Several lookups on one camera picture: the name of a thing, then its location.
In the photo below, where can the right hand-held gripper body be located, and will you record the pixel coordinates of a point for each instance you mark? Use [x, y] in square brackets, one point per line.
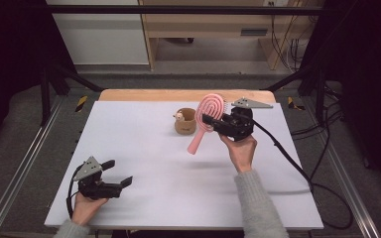
[236, 127]

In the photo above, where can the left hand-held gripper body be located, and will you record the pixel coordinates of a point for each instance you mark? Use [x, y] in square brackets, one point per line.
[94, 190]

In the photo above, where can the pink hairbrush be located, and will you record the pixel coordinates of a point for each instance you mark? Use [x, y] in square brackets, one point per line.
[196, 142]

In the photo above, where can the brown cup with small figure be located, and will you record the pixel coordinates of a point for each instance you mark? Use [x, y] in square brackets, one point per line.
[183, 127]

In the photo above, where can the person's left hand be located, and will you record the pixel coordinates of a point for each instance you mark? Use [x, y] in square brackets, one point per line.
[86, 208]

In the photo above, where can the person's right hand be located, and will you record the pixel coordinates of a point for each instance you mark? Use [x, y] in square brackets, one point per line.
[243, 153]

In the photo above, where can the yellow and black tape marker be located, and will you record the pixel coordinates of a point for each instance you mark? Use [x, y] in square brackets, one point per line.
[81, 103]
[292, 103]

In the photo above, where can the wooden table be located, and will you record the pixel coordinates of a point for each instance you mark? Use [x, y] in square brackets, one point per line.
[152, 95]

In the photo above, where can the black metal stand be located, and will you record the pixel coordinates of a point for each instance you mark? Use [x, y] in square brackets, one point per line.
[45, 99]
[320, 99]

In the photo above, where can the light wooden desk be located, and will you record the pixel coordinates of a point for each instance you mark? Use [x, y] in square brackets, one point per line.
[205, 26]

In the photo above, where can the black horizontal metal bar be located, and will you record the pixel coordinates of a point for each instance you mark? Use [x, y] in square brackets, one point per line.
[178, 9]

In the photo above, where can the white cabinet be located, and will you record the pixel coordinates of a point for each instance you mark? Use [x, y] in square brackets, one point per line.
[102, 39]

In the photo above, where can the dark curtain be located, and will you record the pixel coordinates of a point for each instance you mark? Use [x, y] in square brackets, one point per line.
[370, 82]
[10, 66]

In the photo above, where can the aluminium rail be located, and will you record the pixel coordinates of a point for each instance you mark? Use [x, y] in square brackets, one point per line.
[344, 178]
[20, 165]

